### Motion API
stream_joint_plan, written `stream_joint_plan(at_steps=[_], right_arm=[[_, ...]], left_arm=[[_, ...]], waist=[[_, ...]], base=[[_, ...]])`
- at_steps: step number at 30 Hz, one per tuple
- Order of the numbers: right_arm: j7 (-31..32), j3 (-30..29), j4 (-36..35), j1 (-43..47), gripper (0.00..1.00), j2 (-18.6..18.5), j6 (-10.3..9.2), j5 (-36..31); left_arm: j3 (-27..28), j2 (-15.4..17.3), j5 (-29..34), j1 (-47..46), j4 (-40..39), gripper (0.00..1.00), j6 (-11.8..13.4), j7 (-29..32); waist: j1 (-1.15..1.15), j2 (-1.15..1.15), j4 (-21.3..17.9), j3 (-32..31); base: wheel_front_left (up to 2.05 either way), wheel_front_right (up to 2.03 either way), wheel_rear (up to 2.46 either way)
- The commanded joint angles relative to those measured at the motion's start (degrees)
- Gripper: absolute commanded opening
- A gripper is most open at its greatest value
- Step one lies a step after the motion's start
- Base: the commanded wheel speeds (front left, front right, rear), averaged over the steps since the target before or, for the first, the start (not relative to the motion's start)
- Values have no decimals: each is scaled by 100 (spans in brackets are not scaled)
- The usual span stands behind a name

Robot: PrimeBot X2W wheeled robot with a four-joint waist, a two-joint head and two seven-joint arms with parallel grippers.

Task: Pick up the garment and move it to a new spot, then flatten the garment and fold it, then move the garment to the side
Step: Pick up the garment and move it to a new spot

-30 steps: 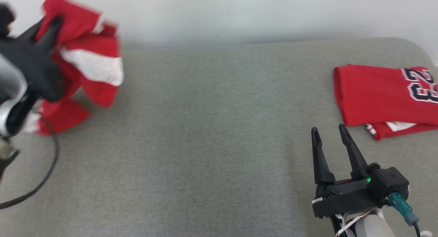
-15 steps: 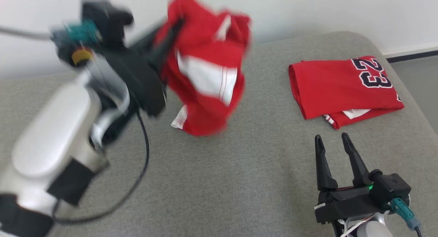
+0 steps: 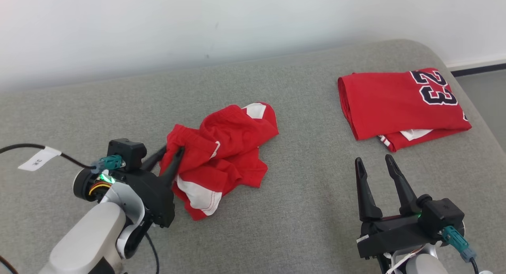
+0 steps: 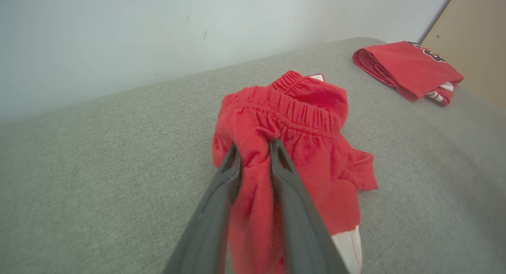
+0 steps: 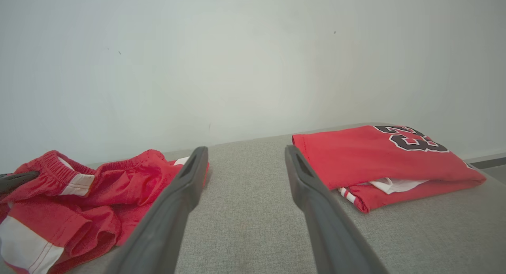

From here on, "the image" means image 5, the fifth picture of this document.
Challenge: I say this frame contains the black white baseboard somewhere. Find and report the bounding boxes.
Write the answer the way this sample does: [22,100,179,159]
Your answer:
[470,157,506,170]

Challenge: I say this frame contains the red white shorts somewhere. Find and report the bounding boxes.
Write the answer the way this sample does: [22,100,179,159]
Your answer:
[0,149,210,274]

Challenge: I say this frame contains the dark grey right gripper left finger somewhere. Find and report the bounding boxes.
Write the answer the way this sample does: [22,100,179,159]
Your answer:
[104,146,209,274]

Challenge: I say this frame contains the red white jersey shirt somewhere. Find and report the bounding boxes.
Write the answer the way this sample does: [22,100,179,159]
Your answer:
[292,125,487,214]

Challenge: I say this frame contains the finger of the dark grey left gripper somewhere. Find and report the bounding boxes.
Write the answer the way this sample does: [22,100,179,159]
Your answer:
[0,171,40,197]

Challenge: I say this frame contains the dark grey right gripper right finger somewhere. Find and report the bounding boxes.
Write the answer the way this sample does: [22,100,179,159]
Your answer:
[285,145,390,274]

